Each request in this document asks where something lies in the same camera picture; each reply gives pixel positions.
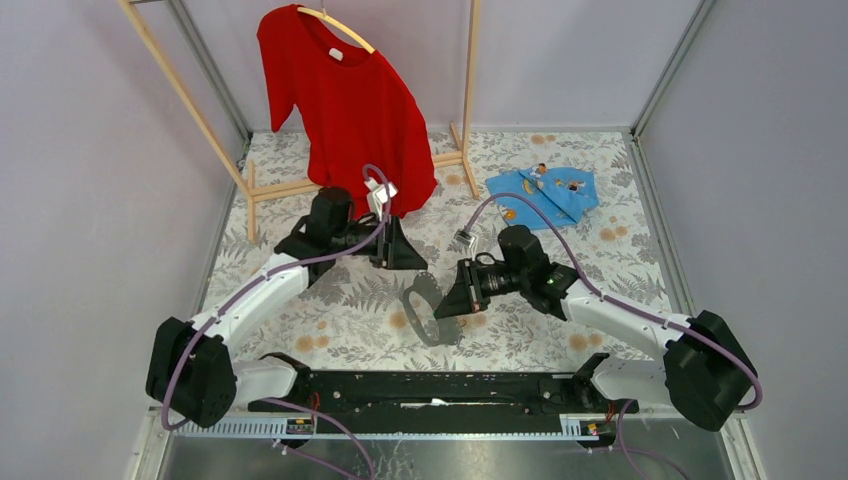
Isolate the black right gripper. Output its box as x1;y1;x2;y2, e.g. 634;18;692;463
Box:
436;257;528;319

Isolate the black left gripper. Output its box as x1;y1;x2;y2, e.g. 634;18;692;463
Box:
332;213;428;269

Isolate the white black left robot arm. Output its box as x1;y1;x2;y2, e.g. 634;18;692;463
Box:
145;179;427;427

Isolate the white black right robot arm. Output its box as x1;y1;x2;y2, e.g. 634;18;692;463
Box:
434;226;757;432

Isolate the red t-shirt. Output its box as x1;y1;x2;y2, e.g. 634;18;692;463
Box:
256;4;438;217

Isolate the blue printed child shirt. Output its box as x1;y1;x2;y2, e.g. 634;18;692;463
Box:
485;163;600;228

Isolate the wooden clothes rack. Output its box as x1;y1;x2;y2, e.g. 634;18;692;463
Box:
117;0;482;242

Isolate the wooden clothes hanger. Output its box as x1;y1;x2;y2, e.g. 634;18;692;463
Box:
297;1;376;54

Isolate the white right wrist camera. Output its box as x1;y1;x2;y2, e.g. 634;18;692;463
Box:
453;229;478;255

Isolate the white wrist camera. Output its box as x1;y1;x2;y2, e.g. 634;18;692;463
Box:
365;178;397;217
453;229;478;255

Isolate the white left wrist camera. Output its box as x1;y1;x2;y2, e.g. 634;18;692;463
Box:
365;178;397;217

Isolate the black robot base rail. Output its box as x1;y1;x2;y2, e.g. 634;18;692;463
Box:
248;363;639;436

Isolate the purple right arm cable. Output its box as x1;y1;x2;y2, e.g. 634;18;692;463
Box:
462;192;764;412

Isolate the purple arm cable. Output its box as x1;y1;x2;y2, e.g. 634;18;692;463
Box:
160;164;393;432
462;192;764;412

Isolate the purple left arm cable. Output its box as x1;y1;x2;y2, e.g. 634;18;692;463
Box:
160;164;393;432

